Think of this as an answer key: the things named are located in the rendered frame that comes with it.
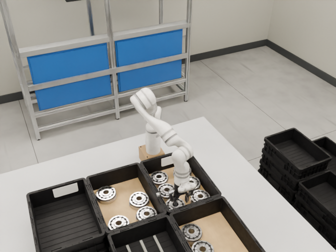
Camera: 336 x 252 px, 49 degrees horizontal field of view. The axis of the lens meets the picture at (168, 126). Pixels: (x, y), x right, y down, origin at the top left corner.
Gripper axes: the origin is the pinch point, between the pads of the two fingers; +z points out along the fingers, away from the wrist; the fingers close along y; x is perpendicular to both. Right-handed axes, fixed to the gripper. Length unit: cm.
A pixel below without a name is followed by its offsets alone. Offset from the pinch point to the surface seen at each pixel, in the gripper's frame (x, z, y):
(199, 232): 19.5, 2.0, -0.9
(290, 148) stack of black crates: -49, 38, -115
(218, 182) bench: -19.7, 17.6, -34.2
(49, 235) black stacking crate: -8, 5, 65
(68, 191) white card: -29, 0, 51
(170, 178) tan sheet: -21.8, 4.6, -3.8
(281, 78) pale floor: -213, 86, -241
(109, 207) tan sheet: -14.0, 4.8, 33.7
